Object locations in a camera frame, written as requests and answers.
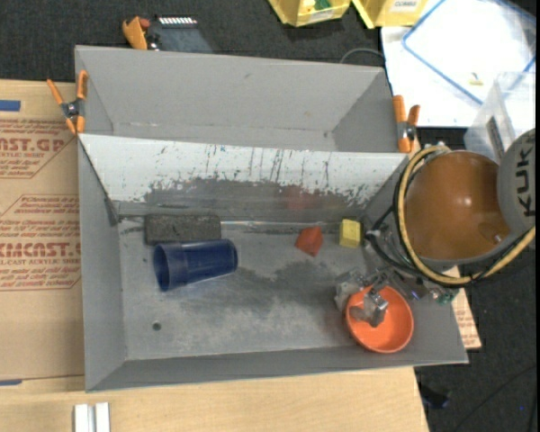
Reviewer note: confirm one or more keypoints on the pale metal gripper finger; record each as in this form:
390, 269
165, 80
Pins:
374, 306
347, 293

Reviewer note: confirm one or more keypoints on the grey metal bin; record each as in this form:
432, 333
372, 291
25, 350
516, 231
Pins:
252, 313

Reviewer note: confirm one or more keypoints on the yellow small block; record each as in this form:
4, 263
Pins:
350, 233

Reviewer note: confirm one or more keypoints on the dark green flat block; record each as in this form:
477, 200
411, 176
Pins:
182, 229

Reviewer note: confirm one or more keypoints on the brown cardboard board red print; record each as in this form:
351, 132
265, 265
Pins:
31, 322

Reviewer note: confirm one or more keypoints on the orange plastic bowl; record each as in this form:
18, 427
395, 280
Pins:
393, 331

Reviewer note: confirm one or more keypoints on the orange-red small block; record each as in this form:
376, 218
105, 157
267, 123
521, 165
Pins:
309, 241

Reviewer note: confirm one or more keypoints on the blue plastic cup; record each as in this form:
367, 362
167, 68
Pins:
193, 263

